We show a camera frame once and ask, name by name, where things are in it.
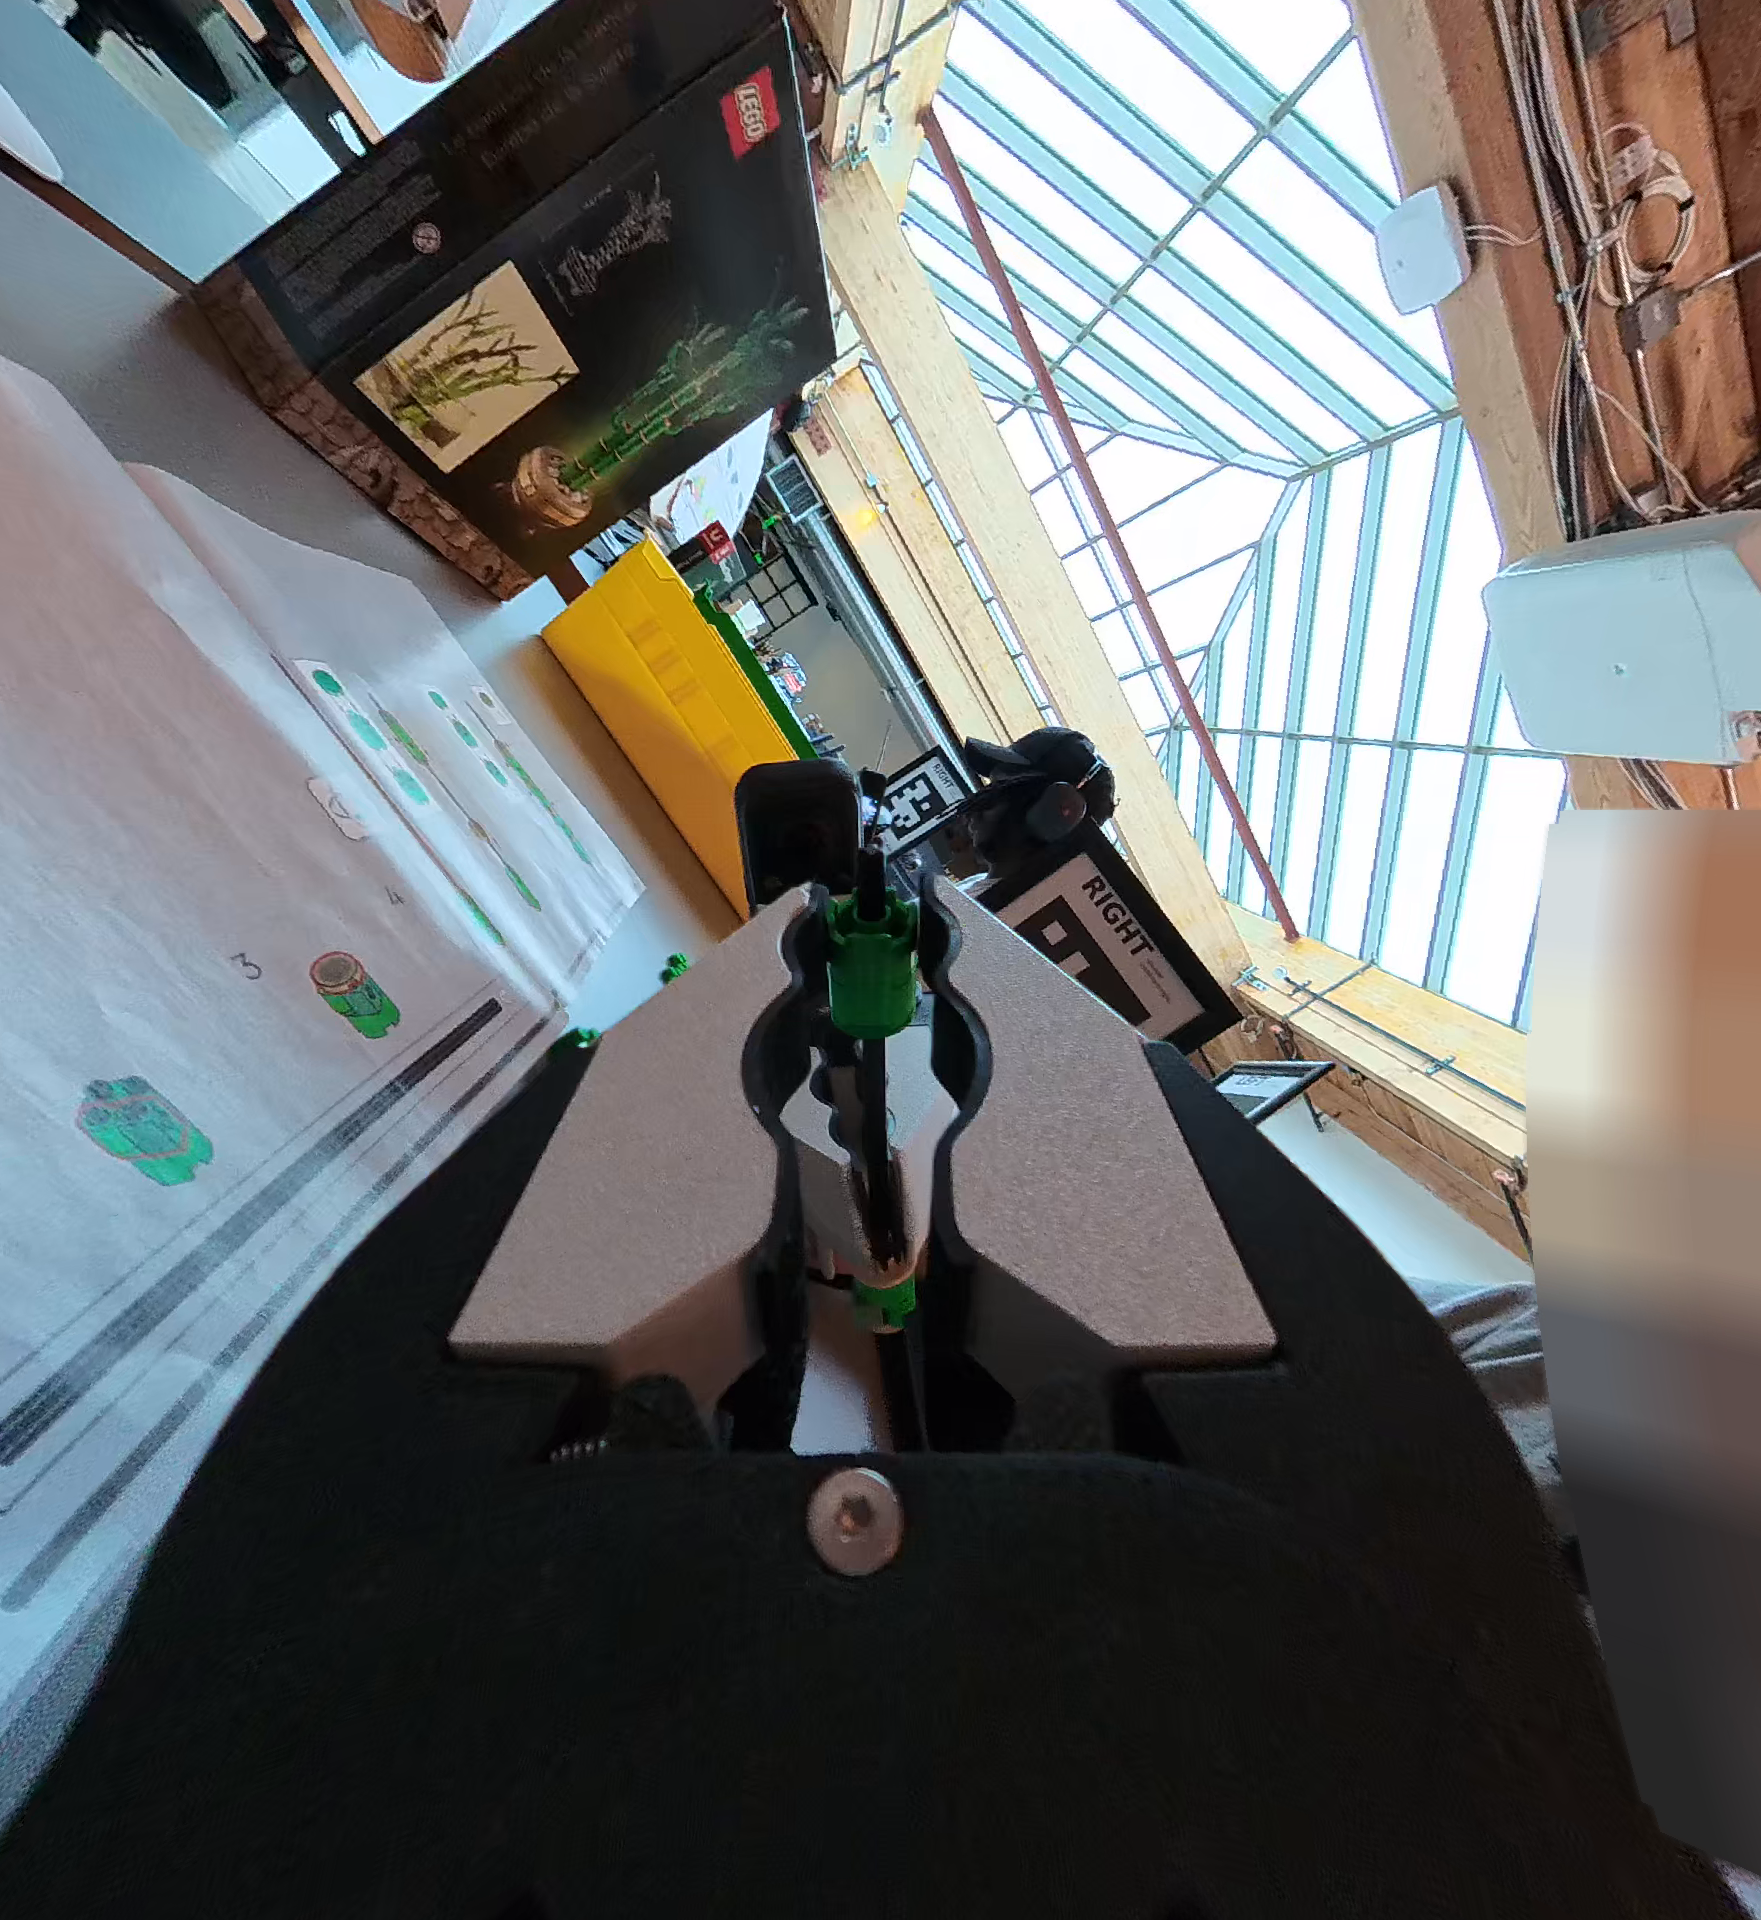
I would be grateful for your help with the white instruction booklet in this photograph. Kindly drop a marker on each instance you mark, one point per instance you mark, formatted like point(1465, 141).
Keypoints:
point(144, 824)

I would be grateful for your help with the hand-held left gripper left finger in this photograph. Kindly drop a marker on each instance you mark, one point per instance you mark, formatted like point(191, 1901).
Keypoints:
point(626, 1200)

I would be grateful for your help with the black bamboo set box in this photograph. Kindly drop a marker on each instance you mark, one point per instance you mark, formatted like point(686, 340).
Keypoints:
point(552, 285)

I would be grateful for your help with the small black framed sign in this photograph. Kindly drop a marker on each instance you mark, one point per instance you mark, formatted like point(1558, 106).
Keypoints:
point(1269, 1088)

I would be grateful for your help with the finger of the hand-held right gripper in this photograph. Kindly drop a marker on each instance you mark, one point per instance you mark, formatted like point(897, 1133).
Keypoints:
point(914, 1148)

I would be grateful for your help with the red ceiling pipe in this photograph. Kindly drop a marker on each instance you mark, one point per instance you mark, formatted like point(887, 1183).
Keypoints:
point(1105, 511)

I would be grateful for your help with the green plastic bin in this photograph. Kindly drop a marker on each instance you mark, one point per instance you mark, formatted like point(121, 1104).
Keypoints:
point(753, 660)

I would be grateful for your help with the person's grey sweatshirt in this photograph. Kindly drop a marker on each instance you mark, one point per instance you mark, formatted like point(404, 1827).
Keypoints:
point(1479, 1364)

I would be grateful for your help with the black rod with green bricks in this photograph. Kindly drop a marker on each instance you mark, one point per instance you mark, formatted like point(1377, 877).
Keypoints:
point(870, 974)

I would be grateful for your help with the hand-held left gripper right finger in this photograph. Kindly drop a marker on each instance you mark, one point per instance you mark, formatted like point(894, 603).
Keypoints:
point(1105, 1200)

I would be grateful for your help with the yellow plastic bin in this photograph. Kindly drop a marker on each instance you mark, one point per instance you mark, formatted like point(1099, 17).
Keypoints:
point(671, 704)

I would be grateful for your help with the glass skylight window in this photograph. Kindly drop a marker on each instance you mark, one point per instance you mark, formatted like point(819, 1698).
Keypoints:
point(1269, 450)

